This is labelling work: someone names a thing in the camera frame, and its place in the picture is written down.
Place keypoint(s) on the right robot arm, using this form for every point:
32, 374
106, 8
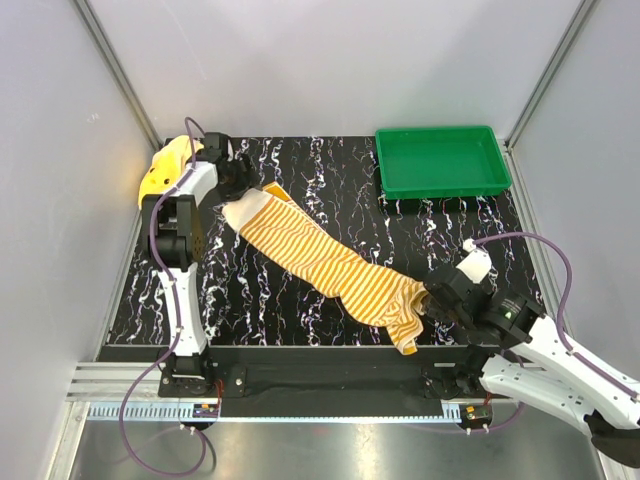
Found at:
516, 351

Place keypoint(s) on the green plastic tray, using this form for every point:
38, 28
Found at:
440, 162

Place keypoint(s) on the right connector box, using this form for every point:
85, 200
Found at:
476, 417

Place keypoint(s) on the aluminium frame rail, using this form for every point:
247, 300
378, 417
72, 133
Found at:
104, 390

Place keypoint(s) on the orange striped towel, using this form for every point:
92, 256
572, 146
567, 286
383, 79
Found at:
373, 295

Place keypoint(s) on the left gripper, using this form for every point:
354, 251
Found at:
246, 179

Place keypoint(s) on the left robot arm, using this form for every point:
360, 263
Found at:
174, 241

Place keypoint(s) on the connector box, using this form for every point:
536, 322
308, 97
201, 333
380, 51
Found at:
206, 411
476, 417

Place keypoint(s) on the yellow chick towel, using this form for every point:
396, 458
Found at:
168, 165

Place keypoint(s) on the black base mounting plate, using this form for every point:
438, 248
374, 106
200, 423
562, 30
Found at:
306, 368

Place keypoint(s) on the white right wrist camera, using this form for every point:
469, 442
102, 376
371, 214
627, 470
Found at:
477, 264

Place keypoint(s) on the left connector box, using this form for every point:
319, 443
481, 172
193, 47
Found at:
206, 411

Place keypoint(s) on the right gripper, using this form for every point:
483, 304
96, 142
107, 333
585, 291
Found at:
434, 308

